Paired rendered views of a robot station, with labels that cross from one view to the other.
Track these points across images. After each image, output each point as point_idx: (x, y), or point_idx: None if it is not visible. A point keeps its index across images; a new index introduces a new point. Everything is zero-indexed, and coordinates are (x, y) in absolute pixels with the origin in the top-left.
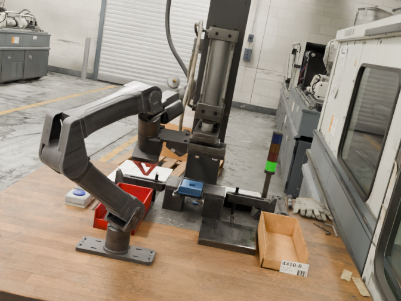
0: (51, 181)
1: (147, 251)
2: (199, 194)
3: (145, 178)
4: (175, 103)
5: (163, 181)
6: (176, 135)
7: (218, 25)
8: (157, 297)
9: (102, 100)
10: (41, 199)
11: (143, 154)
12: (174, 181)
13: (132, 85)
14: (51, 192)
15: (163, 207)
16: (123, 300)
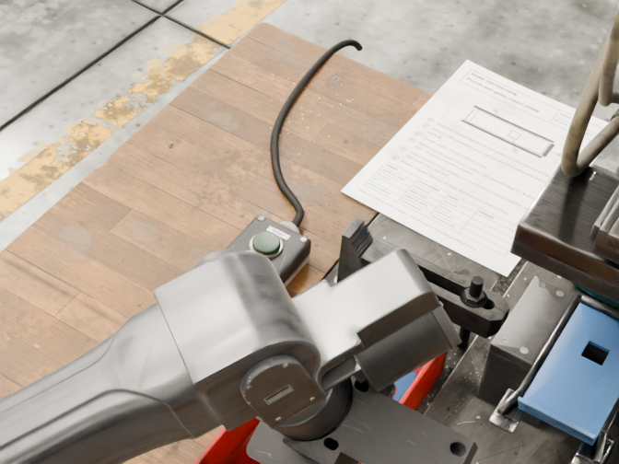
0: (163, 200)
1: None
2: (589, 440)
3: (439, 275)
4: (416, 326)
5: (501, 302)
6: (412, 443)
7: None
8: None
9: (23, 417)
10: (98, 307)
11: (290, 453)
12: (535, 319)
13: (183, 307)
14: (142, 263)
15: (480, 396)
16: None
